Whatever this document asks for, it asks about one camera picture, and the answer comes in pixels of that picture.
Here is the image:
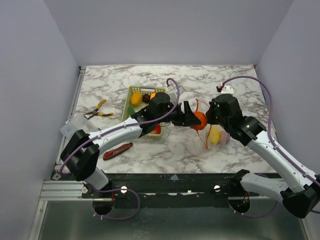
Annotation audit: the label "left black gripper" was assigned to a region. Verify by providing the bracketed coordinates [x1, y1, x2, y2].
[155, 101, 201, 127]

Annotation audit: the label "orange toy pumpkin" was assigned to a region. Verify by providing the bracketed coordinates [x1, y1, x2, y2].
[190, 111, 209, 131]

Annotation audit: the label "yellow toy squash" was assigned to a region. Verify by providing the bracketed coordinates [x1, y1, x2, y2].
[208, 125, 220, 145]

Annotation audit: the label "purple toy onion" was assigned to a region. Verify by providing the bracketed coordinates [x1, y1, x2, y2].
[218, 131, 230, 145]

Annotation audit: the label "clear zip bag orange zipper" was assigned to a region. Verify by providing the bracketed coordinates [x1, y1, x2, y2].
[190, 98, 229, 150]

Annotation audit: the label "red toy apple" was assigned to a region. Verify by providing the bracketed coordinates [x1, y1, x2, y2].
[151, 124, 162, 135]

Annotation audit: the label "yellow bell pepper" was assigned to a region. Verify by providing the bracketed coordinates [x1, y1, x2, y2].
[149, 92, 156, 100]

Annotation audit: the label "green plastic basket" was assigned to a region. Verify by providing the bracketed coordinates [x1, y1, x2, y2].
[120, 84, 167, 140]

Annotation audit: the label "brown toy potato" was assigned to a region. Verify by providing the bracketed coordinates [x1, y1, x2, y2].
[130, 92, 143, 107]

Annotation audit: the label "green toy cucumber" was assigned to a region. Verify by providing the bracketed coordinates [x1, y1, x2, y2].
[127, 106, 135, 115]

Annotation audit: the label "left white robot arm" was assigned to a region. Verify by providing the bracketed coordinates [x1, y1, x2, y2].
[60, 92, 202, 198]

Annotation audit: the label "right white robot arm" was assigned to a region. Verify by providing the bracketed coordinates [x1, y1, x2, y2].
[205, 93, 320, 219]

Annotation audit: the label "red black utility knife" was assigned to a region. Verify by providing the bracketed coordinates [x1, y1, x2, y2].
[103, 142, 133, 161]

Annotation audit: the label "clear plastic screw box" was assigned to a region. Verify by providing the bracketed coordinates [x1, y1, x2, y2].
[60, 114, 99, 140]

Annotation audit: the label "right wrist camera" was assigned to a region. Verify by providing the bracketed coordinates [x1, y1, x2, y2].
[216, 85, 235, 95]

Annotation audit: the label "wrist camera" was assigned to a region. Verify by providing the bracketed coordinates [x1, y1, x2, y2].
[166, 85, 186, 104]
[216, 85, 235, 95]

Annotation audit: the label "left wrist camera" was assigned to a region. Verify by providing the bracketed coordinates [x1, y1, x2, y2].
[166, 85, 186, 104]

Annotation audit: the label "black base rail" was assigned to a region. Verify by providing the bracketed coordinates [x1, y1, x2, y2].
[82, 173, 259, 212]

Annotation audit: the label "yellow handled pliers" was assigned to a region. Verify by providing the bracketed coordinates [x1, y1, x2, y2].
[83, 99, 114, 120]

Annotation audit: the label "aluminium frame profile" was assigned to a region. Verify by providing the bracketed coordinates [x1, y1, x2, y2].
[39, 66, 87, 201]

